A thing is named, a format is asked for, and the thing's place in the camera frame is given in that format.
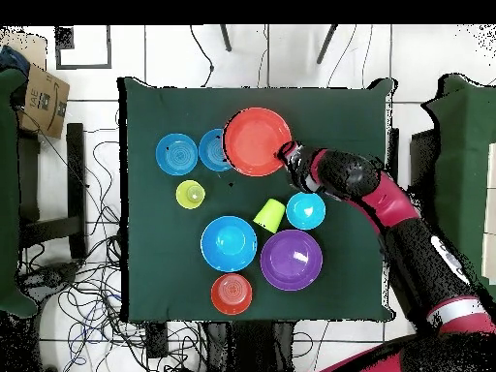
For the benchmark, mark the large orange bowl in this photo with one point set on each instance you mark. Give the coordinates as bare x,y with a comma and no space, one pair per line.
255,141

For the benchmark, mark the large deep blue bowl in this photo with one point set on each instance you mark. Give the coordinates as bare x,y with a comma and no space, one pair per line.
228,244

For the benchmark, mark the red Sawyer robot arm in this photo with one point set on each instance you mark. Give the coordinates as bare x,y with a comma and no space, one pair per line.
391,201

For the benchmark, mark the small light blue bowl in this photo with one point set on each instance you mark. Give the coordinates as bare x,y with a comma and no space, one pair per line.
305,211

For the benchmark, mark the green cup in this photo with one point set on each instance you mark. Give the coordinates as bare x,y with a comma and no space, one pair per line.
270,215

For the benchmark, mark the purple bowl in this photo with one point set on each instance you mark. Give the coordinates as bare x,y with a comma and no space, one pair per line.
291,259

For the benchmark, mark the yellow cup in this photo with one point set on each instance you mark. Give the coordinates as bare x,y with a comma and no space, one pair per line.
184,195

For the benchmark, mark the black tripod leg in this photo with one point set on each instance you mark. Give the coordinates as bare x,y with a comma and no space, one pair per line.
226,38
326,44

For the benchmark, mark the black furniture piece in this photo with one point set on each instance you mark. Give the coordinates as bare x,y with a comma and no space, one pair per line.
422,155

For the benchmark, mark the small red-orange bowl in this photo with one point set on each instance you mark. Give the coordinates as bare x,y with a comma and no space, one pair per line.
231,293

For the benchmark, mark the dark green table cloth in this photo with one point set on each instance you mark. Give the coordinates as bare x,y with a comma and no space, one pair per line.
147,232

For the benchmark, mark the green cloth side table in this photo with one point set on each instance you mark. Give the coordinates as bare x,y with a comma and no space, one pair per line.
7,193
457,135

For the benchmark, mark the white board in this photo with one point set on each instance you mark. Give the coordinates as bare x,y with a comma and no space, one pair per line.
491,193

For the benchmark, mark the black power box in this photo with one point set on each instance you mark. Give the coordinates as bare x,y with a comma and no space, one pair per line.
156,341

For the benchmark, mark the cardboard box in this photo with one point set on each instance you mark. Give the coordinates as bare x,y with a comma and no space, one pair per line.
44,104

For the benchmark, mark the dark blue bag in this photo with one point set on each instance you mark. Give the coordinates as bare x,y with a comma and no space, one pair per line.
13,60

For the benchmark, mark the black stool frame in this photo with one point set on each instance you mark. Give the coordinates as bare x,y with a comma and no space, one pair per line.
75,174

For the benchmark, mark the black square floor frame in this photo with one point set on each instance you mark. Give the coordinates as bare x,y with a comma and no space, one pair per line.
64,38

